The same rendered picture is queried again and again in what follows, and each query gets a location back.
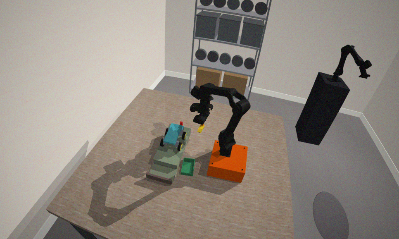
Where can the small teal wheeled trolley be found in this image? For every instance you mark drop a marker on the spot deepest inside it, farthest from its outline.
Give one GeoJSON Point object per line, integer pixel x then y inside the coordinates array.
{"type": "Point", "coordinates": [172, 134]}

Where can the yellow wedge chock with orange handle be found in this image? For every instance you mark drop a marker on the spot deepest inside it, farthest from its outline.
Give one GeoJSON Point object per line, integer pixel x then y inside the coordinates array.
{"type": "Point", "coordinates": [200, 128]}

